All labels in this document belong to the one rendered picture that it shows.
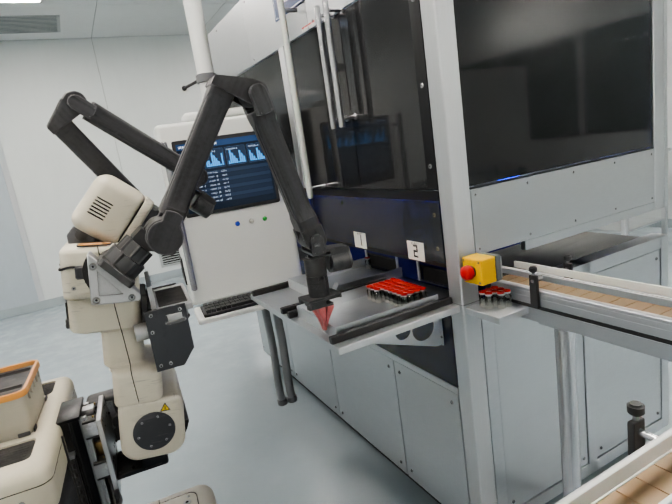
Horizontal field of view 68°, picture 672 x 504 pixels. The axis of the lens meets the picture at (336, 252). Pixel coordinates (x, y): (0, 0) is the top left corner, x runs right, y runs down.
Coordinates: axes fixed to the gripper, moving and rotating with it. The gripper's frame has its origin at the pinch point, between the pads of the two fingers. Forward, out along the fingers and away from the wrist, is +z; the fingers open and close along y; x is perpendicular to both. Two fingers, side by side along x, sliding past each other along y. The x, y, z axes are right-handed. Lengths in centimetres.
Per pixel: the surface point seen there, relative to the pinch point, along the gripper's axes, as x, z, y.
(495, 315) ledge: -23.3, 2.2, 39.1
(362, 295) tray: 20.1, 1.4, 23.9
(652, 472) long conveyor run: -85, -2, 4
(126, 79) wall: 544, -160, 32
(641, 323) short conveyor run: -56, -1, 49
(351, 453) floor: 69, 90, 34
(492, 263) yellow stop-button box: -21.1, -11.1, 41.6
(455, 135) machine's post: -12, -45, 41
